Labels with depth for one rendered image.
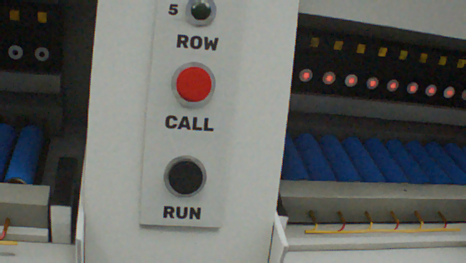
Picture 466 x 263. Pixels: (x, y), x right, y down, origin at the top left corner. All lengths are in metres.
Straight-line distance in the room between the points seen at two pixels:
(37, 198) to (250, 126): 0.13
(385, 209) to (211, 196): 0.15
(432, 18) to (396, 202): 0.13
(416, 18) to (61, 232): 0.23
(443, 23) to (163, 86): 0.16
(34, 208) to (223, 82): 0.13
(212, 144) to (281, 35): 0.06
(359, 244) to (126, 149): 0.17
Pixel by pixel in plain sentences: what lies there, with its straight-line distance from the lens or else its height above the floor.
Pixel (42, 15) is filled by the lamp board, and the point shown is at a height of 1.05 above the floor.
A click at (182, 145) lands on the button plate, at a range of 0.25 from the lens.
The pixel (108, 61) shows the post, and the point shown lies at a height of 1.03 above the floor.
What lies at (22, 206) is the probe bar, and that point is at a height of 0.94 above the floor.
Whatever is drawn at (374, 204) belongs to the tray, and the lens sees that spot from 0.37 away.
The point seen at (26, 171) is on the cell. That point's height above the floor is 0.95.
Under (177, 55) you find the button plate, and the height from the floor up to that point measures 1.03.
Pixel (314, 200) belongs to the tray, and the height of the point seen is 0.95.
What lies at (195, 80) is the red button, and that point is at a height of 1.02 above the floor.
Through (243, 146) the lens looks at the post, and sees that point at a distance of 0.26.
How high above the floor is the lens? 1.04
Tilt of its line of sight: 9 degrees down
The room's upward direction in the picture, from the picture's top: 6 degrees clockwise
